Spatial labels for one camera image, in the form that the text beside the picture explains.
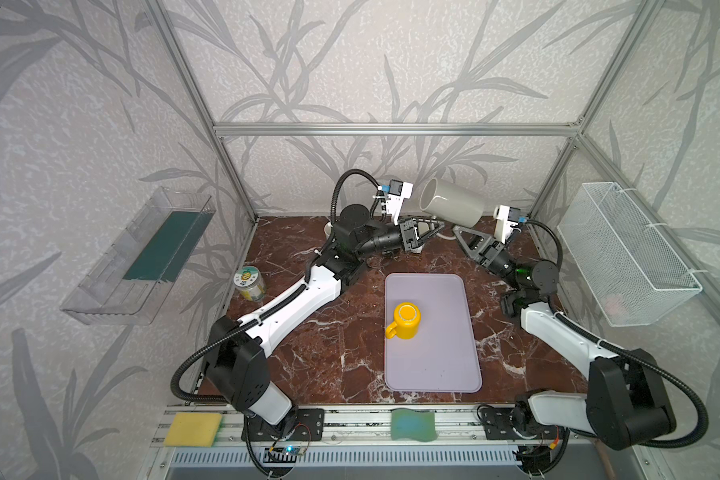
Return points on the right circuit board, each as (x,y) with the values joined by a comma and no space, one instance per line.
(535,462)

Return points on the circuit board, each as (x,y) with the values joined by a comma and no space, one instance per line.
(535,462)
(289,454)

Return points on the yellow mug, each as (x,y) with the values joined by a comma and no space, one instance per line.
(405,323)

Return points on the clear plastic wall shelf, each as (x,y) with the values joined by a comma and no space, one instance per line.
(131,281)

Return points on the yellow sponge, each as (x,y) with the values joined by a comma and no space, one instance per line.
(193,429)

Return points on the grey mug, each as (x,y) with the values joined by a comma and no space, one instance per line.
(452,203)

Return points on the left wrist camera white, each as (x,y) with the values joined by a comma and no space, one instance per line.
(392,196)

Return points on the left circuit board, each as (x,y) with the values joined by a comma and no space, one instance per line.
(289,454)

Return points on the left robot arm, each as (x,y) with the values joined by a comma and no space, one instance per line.
(232,367)

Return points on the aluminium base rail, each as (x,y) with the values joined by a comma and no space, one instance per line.
(356,435)

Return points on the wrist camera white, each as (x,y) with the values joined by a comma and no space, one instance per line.
(392,196)
(507,220)

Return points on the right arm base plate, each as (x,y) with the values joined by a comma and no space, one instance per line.
(513,423)

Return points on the green sponge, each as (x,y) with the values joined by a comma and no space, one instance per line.
(415,425)

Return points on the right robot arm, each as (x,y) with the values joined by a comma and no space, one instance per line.
(630,400)

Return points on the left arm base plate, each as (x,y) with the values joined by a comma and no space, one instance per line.
(300,424)

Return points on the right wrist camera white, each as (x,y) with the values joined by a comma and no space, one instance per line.
(507,220)

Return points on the white wire basket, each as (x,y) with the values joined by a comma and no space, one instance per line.
(632,271)

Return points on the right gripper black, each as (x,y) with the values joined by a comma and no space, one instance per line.
(484,250)

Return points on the lilac tray mat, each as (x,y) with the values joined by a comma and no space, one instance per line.
(442,356)

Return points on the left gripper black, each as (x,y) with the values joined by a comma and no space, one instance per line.
(408,235)

